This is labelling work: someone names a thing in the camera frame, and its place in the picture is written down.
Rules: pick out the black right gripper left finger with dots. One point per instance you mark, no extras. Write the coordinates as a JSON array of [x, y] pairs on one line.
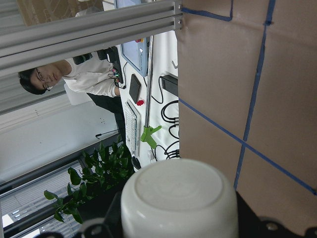
[[112, 220]]

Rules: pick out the person in white shirt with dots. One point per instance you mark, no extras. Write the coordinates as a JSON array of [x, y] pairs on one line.
[[94, 77]]

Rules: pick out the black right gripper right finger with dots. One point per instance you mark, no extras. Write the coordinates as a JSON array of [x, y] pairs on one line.
[[248, 222]]

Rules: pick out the green potted plant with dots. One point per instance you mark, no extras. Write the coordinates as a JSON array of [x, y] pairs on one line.
[[106, 168]]

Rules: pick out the teach pendant tablet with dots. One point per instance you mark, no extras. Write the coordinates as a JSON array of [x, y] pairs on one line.
[[136, 54]]

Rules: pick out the white keyboard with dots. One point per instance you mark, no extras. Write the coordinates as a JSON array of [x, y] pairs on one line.
[[132, 126]]

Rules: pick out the white plastic cup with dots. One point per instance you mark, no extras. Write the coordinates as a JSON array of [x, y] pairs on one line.
[[179, 198]]

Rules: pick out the green handled reacher grabber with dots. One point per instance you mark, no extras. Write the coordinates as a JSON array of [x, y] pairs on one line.
[[147, 129]]

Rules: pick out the black smartphone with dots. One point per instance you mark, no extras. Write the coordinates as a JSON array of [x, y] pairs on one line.
[[135, 88]]

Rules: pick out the aluminium frame post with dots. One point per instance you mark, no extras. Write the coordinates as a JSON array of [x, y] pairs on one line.
[[44, 43]]

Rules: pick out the black power adapter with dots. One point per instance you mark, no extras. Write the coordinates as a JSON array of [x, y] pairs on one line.
[[170, 84]]

